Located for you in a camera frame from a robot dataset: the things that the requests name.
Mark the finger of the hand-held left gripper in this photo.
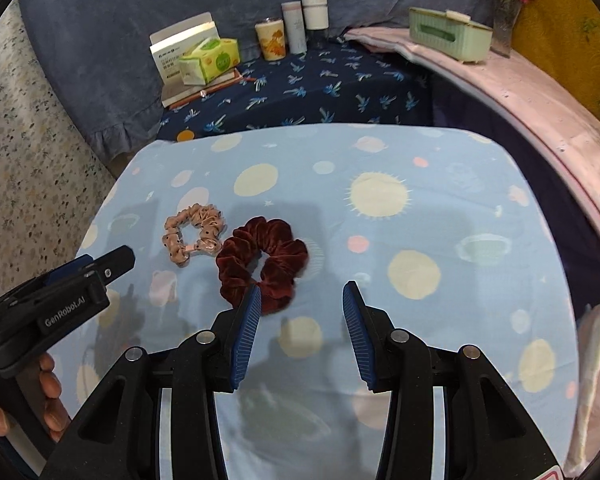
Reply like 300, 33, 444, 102
86, 246, 136, 287
46, 254, 96, 283

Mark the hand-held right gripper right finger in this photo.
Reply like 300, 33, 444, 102
342, 281, 563, 480

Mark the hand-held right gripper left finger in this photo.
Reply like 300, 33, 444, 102
50, 284, 263, 480

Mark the white plastic trash bag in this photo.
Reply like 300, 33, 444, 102
565, 290, 600, 478

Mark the person's left hand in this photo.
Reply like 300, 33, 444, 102
0, 352, 72, 443

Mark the pink dotted scrunchie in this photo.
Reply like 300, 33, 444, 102
162, 203, 227, 266

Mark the dark red velvet scrunchie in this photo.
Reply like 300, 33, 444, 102
215, 216, 309, 317

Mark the light blue printed sheet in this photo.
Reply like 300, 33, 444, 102
72, 125, 581, 480

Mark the brown notebook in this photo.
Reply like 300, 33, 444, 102
161, 67, 243, 109

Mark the white cardboard box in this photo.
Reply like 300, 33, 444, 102
149, 12, 221, 84

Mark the green tissue pack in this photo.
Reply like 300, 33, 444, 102
179, 37, 242, 86

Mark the dark blue printed cloth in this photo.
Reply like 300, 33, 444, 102
157, 40, 436, 143

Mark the dark purple cloth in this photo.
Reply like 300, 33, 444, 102
430, 77, 600, 311

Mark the grey-blue ruffled cloth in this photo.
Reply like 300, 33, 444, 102
17, 0, 528, 166

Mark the printed yellow cup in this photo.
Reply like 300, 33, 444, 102
255, 19, 286, 61

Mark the white bottle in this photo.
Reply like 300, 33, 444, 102
281, 1, 308, 55

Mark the pink cloth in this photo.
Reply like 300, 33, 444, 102
342, 27, 600, 251

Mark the green tissue box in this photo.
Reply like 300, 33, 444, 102
408, 6, 494, 64

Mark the white jar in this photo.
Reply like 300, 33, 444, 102
301, 0, 329, 31

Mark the glass vase with flowers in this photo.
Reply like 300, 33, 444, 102
474, 0, 537, 58

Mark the yellow patterned cloth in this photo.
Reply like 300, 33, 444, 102
510, 0, 600, 131

